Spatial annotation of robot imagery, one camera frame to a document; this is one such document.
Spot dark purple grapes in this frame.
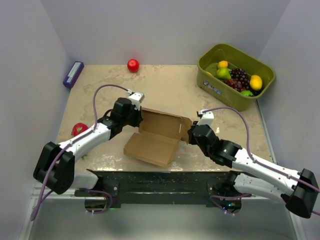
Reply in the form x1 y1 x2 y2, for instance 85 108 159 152
223 68 250 92

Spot yellow lemon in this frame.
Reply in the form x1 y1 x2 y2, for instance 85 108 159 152
249 75 263 91

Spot purple rectangular box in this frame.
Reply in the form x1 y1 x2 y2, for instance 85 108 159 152
63 61 85 89

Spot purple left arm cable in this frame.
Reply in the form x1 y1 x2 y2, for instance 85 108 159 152
29 84 132 222

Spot green pear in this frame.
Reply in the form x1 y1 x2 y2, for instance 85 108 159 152
216 67 232 80

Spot red apple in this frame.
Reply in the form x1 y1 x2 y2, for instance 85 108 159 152
127 58 140 73

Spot orange fruit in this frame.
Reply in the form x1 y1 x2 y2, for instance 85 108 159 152
217 60 228 69

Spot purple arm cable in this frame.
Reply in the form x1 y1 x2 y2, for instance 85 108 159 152
201 107 320 216
29 84 132 222

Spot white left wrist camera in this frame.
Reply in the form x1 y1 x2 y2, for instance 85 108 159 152
128 92 145 106

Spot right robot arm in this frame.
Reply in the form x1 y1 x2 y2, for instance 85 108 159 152
187 124 320 219

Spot green apple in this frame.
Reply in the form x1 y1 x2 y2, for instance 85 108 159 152
240 90 255 97

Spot brown cardboard box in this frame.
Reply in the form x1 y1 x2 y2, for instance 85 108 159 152
123 108 193 167

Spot aluminium frame rail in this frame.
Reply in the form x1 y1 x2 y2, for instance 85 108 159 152
18 101 307 240

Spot red dragon fruit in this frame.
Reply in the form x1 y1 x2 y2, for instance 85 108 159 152
71 122 89 137

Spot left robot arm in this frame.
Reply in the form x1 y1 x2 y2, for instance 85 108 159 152
33 93 143 196

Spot green plastic tub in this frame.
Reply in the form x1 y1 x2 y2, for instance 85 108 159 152
196 43 276 111

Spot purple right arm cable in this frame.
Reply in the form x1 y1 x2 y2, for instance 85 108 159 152
201 107 320 216

